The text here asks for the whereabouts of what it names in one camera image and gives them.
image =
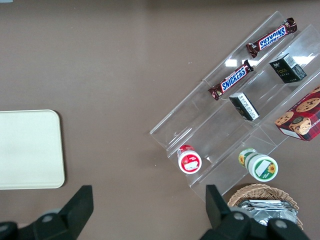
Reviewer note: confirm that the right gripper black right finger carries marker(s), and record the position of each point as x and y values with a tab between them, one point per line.
220	215

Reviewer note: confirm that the light wicker basket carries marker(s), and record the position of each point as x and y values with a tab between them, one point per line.
260	191

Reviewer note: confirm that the red chocolate-chip cookie box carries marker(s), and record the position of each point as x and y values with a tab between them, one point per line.
302	115

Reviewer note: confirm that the stack of foil containers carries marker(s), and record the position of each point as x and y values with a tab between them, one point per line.
262	212

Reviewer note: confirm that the cream rectangular tray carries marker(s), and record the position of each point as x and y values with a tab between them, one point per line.
30	150

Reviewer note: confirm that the Snickers chocolate bar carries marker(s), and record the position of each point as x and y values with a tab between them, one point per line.
233	79
272	37

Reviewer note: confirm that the green sunflower cup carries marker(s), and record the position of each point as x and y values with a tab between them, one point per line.
262	167

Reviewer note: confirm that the clear acrylic stepped shelf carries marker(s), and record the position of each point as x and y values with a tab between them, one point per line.
200	117

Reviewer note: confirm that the red-lidded white cup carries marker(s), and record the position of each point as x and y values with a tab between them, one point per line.
190	161

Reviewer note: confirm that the small black box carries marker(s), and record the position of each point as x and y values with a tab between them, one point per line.
287	70
243	106

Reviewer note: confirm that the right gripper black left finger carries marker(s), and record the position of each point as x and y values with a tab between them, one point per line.
72	212

